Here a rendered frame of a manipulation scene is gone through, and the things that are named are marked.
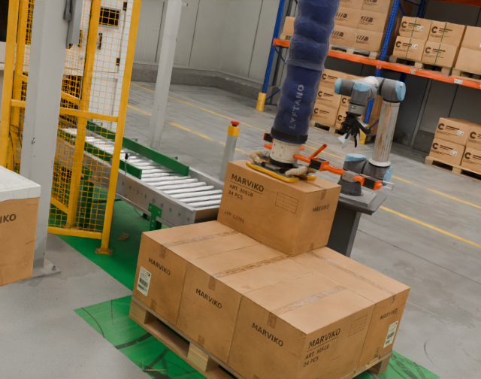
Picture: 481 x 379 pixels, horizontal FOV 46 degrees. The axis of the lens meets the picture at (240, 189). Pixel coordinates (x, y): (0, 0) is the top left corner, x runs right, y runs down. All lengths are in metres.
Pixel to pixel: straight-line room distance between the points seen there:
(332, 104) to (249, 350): 9.37
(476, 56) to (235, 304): 8.36
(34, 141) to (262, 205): 1.42
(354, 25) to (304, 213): 8.65
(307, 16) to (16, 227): 1.92
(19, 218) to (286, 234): 1.58
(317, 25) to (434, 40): 7.71
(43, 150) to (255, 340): 1.76
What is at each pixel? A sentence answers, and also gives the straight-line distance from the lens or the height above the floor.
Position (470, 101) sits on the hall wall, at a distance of 11.93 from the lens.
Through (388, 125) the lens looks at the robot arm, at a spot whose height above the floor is 1.32.
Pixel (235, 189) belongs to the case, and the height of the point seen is 0.79.
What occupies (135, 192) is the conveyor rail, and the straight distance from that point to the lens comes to 4.05.
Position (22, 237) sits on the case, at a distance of 2.40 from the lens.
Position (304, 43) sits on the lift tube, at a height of 1.73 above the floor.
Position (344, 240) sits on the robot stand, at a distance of 4.15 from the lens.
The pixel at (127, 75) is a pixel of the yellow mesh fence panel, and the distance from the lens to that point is 3.93.
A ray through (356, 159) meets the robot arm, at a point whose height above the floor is 1.03.
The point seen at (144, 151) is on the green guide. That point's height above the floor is 0.60.
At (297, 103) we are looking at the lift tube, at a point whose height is 1.39.
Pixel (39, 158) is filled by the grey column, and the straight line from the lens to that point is 3.67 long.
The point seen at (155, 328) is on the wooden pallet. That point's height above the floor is 0.02.
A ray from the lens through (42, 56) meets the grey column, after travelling 3.53.
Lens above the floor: 1.77
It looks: 16 degrees down
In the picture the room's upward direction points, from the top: 11 degrees clockwise
